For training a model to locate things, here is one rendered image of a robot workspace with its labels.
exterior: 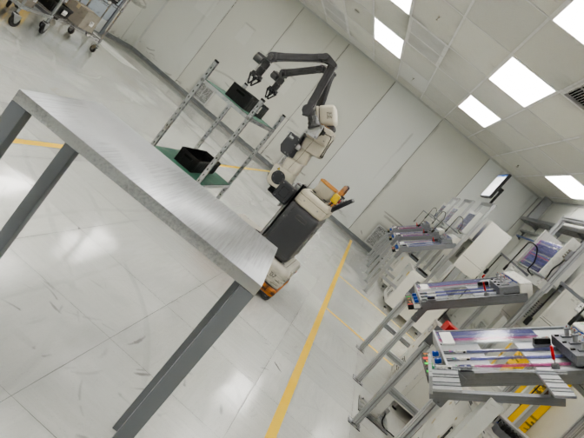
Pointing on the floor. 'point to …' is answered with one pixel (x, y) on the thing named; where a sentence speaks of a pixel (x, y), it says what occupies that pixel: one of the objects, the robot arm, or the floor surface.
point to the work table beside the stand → (100, 116)
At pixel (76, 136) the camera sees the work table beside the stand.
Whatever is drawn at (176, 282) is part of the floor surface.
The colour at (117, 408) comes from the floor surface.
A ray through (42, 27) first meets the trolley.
